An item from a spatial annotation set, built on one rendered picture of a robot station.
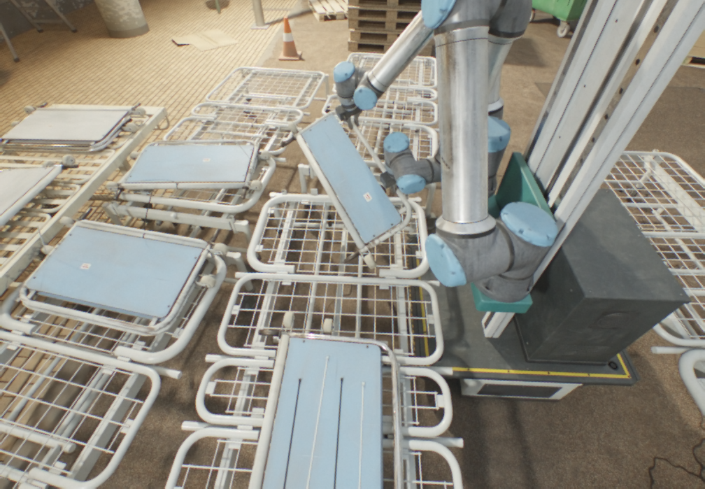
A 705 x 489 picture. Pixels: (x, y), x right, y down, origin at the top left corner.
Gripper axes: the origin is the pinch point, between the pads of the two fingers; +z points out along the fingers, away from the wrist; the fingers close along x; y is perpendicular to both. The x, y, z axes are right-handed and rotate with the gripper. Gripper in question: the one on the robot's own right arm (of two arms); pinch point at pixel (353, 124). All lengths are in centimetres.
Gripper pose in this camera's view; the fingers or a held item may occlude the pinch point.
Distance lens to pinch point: 172.5
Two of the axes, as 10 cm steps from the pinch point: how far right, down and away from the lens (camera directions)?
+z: 1.2, 3.9, 9.1
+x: 8.8, -4.7, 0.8
